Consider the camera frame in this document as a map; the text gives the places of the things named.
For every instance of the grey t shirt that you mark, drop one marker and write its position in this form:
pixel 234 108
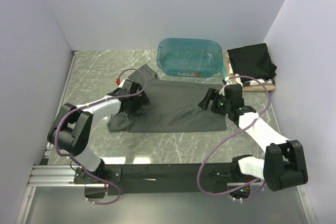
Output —
pixel 173 107

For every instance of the aluminium frame rail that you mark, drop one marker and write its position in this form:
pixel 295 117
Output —
pixel 43 176

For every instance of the black folded t shirt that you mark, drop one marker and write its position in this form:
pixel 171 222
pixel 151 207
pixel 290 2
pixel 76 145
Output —
pixel 253 61

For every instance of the teal plastic basin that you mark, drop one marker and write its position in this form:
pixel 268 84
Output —
pixel 189 57

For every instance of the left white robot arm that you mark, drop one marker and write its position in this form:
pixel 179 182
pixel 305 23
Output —
pixel 71 128

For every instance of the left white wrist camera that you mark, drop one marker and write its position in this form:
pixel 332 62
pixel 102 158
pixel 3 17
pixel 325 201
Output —
pixel 120 82

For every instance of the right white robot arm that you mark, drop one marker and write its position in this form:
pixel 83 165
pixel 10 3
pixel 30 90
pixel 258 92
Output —
pixel 284 164

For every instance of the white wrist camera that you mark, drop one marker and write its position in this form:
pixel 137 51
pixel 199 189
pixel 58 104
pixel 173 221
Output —
pixel 120 82
pixel 228 87

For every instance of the black base beam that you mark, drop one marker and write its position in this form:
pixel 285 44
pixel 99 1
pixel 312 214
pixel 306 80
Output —
pixel 214 178

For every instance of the white patterned folded t shirt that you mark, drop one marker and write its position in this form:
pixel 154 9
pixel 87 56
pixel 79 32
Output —
pixel 251 82

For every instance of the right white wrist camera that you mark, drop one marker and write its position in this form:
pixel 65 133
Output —
pixel 228 87

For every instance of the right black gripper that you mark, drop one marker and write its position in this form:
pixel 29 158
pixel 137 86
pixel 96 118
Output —
pixel 212 94

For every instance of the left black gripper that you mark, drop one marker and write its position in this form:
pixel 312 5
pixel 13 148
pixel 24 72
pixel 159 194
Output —
pixel 142 100

